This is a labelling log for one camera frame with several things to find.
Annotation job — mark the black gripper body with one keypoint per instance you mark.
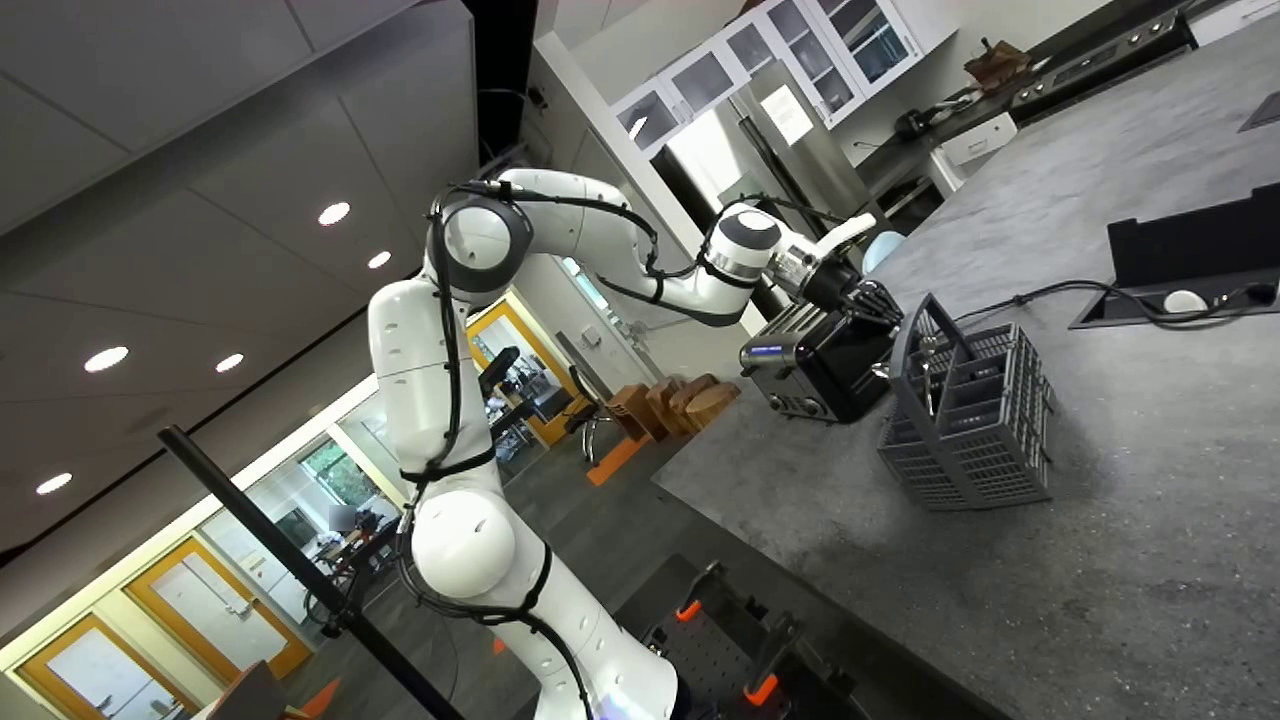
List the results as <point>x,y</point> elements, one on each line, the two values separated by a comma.
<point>832,280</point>

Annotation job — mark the gray plastic cutlery box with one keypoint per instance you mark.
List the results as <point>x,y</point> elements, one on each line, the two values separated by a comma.
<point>981,424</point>

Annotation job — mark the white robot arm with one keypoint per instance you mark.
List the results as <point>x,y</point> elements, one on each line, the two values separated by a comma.
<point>460,546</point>

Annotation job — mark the black pop-up outlet box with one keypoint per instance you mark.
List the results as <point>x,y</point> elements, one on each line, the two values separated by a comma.
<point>1202,241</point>

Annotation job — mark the light blue chair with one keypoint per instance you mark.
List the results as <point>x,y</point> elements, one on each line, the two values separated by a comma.
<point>885,251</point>

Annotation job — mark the black and steel toaster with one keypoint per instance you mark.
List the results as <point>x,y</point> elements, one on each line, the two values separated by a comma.
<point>813,367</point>

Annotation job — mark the stainless steel refrigerator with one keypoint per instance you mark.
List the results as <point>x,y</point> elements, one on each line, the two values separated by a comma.
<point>726,162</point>

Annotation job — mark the white dishwasher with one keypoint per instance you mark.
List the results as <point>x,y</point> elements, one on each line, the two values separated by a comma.
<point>974,147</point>

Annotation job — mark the white paper sheet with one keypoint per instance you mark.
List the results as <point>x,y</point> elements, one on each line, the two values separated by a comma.
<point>786,119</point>

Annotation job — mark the brown wooden furniture stack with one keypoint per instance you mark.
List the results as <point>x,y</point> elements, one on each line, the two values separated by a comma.
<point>660,413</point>

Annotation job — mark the round white charger puck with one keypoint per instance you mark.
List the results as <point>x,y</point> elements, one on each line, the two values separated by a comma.
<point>1187,301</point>

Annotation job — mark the black kitchen oven range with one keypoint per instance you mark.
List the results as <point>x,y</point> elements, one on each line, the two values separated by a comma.
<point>1093,53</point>

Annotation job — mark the round recessed ceiling light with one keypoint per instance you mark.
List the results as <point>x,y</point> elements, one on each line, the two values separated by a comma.
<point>107,362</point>
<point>335,215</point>
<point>229,367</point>
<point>380,262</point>
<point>52,484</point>

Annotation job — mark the black pole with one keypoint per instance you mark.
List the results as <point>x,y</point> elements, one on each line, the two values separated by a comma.
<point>304,572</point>

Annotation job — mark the orange framed glass door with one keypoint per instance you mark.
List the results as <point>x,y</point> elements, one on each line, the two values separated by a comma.
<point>221,615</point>
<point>92,672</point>

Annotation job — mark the white glass-door wall cabinet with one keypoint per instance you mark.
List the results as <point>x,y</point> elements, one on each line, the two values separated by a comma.
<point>786,53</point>

